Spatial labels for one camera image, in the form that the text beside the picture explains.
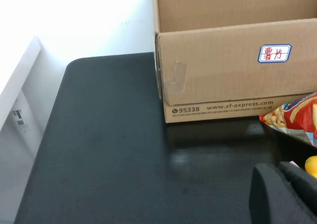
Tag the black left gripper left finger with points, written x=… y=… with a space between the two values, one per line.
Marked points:
x=267 y=199

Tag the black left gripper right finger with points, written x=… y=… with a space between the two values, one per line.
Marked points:
x=304 y=184

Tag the red prawn cracker bag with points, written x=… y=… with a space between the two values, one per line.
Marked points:
x=299 y=120

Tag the yellow rubber duck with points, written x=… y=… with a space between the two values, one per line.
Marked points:
x=312 y=165

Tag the cardboard box with sf-express print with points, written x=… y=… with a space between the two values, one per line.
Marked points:
x=223 y=85

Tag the white label with red characters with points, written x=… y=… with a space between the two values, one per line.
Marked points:
x=274 y=53

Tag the dark table mat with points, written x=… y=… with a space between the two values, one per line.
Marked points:
x=99 y=139

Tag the white panel with stickers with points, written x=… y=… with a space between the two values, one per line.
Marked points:
x=17 y=90

